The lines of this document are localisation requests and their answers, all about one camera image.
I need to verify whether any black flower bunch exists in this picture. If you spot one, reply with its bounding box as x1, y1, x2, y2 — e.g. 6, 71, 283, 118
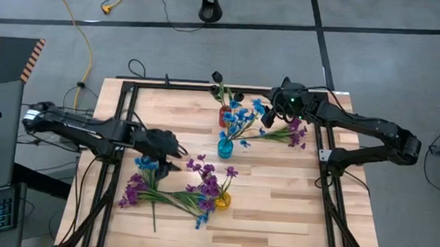
208, 70, 247, 111

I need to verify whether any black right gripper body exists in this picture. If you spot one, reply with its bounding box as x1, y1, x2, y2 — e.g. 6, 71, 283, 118
267, 86, 319, 123

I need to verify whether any yellow glass vase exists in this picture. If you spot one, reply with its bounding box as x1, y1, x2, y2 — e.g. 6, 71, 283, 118
213, 190, 234, 213

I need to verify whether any yellow extension cable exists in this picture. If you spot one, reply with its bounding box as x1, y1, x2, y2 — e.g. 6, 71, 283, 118
37, 0, 98, 112

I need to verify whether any black flat bar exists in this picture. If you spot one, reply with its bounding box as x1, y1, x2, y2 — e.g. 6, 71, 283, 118
115, 74, 210, 86

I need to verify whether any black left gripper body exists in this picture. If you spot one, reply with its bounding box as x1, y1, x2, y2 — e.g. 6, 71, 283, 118
137, 127, 186, 165

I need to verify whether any thin black floor cable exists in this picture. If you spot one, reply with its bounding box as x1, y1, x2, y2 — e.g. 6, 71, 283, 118
108, 0, 205, 34

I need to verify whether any blue glass vase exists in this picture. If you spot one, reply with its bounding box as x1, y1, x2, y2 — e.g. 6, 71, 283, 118
216, 137, 235, 161

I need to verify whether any red glass vase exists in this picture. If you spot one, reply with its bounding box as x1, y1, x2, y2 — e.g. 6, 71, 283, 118
218, 104, 233, 129

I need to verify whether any black cable with connector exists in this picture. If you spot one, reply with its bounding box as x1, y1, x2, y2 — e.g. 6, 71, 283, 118
62, 79, 102, 113

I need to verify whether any black stand base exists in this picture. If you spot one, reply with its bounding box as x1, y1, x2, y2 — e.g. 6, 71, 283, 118
197, 0, 225, 24

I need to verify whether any black orange-striped floor mat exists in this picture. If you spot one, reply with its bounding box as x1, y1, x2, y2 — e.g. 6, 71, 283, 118
0, 36, 47, 93

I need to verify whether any blue flower bunch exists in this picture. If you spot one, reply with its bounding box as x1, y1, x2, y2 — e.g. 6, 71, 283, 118
137, 185, 217, 232
217, 96, 267, 150
131, 154, 161, 190

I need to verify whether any black aluminium table frame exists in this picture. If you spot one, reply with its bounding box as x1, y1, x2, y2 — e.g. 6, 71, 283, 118
54, 76, 395, 247

